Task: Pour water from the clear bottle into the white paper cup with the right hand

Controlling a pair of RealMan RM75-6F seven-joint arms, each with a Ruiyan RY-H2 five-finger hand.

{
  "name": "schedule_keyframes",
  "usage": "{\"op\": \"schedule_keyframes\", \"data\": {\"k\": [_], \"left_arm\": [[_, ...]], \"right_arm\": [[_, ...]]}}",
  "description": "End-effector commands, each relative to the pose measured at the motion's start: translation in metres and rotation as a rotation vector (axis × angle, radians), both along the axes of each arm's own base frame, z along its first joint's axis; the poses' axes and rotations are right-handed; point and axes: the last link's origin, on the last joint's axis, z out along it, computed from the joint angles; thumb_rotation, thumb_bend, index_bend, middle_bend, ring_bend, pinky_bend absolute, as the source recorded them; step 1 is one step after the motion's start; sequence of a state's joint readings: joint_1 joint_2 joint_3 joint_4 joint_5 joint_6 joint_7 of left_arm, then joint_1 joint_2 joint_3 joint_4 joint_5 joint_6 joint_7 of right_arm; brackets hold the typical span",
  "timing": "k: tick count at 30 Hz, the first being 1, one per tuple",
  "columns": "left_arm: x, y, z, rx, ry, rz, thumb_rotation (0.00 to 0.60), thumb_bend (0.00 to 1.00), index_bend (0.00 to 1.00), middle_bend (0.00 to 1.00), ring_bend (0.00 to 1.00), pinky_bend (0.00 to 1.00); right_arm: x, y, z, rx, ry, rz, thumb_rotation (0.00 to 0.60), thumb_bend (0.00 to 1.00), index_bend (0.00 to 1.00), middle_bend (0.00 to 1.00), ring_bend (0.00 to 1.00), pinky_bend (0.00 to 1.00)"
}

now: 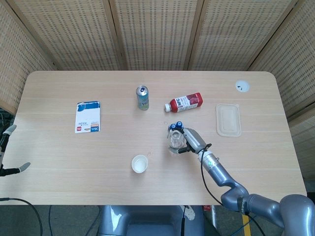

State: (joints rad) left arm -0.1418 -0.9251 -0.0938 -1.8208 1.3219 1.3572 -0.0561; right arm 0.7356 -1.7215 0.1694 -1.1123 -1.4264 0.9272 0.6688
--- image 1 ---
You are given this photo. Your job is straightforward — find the left black grey robot hand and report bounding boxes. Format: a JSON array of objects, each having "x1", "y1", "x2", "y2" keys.
[{"x1": 0, "y1": 124, "x2": 32, "y2": 177}]

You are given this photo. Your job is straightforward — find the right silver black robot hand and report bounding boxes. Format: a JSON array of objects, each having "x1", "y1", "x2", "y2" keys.
[{"x1": 167, "y1": 127, "x2": 212, "y2": 155}]

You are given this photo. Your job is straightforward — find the transparent plastic bottle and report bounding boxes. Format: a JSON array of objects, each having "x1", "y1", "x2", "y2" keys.
[{"x1": 167, "y1": 129, "x2": 187, "y2": 151}]

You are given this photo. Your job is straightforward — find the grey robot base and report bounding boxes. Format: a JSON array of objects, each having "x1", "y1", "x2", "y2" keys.
[{"x1": 98, "y1": 205, "x2": 205, "y2": 236}]

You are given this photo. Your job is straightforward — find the red juice bottle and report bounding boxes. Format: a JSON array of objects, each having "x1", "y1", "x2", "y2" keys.
[{"x1": 164, "y1": 92, "x2": 205, "y2": 114}]

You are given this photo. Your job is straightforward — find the white paper cup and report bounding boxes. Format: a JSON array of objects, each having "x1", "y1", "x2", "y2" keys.
[{"x1": 131, "y1": 154, "x2": 149, "y2": 174}]

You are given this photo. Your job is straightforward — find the blue building block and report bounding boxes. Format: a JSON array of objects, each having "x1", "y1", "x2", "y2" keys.
[{"x1": 168, "y1": 121, "x2": 185, "y2": 131}]

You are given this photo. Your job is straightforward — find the light blue drink can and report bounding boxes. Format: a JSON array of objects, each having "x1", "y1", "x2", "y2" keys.
[{"x1": 136, "y1": 85, "x2": 151, "y2": 111}]

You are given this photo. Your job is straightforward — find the white round table grommet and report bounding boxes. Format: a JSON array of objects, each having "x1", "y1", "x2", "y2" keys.
[{"x1": 235, "y1": 80, "x2": 251, "y2": 93}]

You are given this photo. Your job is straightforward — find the white perforated plate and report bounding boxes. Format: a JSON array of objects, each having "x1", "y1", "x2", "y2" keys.
[{"x1": 185, "y1": 206, "x2": 196, "y2": 222}]

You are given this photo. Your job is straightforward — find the white blue cardboard package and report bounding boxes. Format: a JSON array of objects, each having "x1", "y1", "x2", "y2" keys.
[{"x1": 74, "y1": 100, "x2": 101, "y2": 134}]

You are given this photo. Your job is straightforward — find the black thin pole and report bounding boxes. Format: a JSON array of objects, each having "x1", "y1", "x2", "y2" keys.
[{"x1": 181, "y1": 206, "x2": 187, "y2": 236}]

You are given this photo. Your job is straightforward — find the woven bamboo folding screen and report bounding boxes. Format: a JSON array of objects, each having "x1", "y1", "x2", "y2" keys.
[{"x1": 0, "y1": 0, "x2": 315, "y2": 182}]

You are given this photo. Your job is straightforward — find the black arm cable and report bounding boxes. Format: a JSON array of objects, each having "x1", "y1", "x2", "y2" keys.
[{"x1": 200, "y1": 144, "x2": 265, "y2": 236}]

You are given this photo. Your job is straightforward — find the black floor cable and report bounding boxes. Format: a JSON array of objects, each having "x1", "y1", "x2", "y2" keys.
[{"x1": 0, "y1": 197, "x2": 44, "y2": 236}]

